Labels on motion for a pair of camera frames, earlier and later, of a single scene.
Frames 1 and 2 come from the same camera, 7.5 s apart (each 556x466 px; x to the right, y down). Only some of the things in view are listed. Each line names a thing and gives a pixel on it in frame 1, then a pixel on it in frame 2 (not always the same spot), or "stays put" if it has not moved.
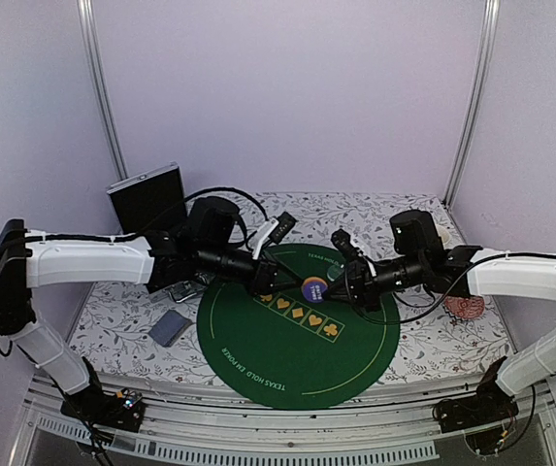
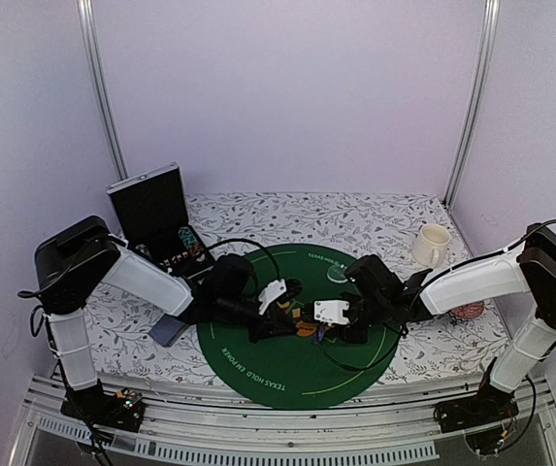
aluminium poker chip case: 151,202 stays put
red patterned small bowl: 465,308 stays put
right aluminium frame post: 487,59 stays put
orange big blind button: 314,279 → 306,329
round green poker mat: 283,350 stays put
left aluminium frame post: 88,33 stays put
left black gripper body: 260,280 → 270,322
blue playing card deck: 170,328 stays put
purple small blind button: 313,289 → 319,335
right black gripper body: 372,296 → 358,338
